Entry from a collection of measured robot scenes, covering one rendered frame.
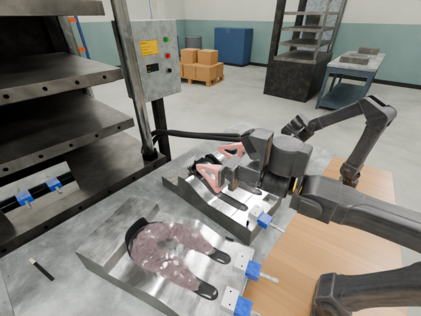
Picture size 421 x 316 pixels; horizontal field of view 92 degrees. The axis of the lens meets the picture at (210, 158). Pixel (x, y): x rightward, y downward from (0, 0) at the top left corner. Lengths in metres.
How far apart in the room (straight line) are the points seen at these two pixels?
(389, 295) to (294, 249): 0.35
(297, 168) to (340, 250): 0.57
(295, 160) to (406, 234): 0.20
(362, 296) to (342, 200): 0.25
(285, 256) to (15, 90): 1.11
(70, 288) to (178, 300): 0.36
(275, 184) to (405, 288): 0.29
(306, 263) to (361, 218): 0.44
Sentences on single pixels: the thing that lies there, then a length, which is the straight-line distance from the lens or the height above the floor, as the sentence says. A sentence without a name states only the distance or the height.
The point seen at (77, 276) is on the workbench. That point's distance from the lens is 0.88.
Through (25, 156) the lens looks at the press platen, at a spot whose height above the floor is 1.04.
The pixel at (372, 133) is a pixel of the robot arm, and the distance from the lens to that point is 1.01.
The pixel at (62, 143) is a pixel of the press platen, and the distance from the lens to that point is 1.10.
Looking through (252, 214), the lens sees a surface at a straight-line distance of 0.77.
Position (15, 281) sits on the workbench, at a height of 0.80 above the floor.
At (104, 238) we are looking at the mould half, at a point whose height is 0.91.
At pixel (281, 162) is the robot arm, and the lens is 0.40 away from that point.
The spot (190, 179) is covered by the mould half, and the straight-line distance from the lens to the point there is 0.86.
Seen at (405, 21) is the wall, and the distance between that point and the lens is 7.04.
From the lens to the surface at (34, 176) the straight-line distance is 1.12.
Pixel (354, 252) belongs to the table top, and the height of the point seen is 0.80.
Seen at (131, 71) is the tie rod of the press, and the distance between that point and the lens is 1.08.
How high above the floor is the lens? 1.50
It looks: 35 degrees down
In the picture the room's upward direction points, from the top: straight up
